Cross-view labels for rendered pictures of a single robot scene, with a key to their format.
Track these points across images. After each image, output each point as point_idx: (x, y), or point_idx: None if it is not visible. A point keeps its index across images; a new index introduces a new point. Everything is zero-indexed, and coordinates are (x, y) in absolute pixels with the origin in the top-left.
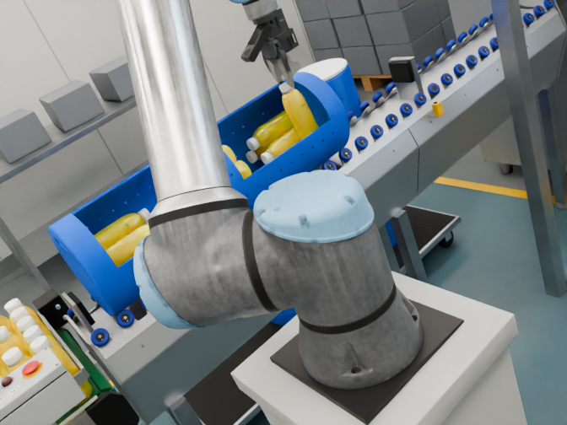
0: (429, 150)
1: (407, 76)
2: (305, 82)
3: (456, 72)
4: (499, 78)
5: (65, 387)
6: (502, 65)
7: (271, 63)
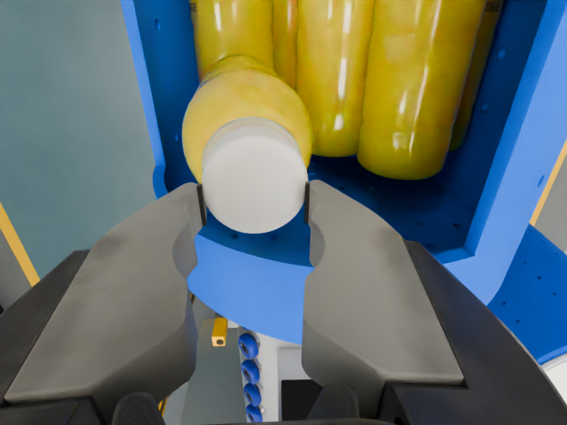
0: None
1: (286, 393)
2: (249, 277)
3: (253, 408)
4: (245, 405)
5: None
6: None
7: (343, 328)
